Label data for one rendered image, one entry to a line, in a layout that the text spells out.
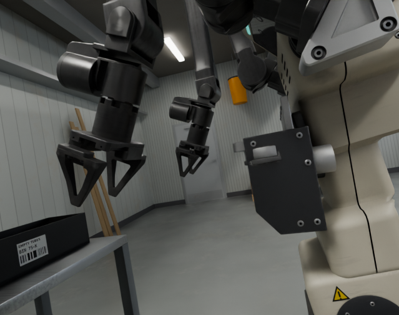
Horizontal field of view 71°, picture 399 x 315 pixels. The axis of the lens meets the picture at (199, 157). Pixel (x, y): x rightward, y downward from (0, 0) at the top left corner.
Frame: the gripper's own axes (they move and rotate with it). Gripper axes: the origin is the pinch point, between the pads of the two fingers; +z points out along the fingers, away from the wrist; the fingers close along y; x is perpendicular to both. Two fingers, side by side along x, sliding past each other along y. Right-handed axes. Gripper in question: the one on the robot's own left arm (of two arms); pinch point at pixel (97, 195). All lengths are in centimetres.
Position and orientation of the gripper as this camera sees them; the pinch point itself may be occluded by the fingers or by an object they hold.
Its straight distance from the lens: 45.7
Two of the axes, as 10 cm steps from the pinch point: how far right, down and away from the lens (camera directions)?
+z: -2.7, 9.6, 1.0
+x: 9.2, 2.9, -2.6
